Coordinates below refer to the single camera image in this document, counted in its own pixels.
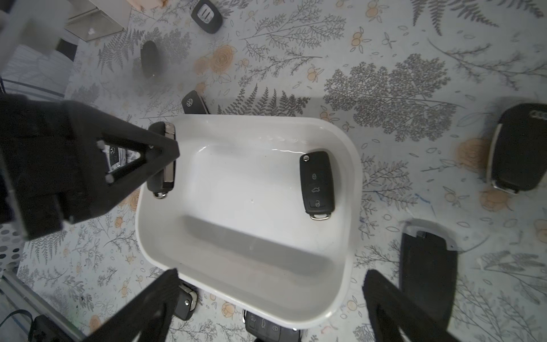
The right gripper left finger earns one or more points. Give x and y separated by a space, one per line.
147 317

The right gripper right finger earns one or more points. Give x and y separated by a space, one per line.
392 313

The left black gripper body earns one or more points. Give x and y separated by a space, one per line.
53 164

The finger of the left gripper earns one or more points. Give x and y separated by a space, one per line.
121 182

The black car key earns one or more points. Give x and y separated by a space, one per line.
187 301
266 331
193 103
163 181
428 271
150 60

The black car key front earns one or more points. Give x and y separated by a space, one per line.
193 103

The white rectangular storage box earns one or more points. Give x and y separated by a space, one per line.
235 225

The black flip key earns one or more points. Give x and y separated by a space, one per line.
517 157
317 186

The black key silver trim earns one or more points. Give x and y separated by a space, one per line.
207 16

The white mini drawer cabinet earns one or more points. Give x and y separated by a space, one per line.
93 19

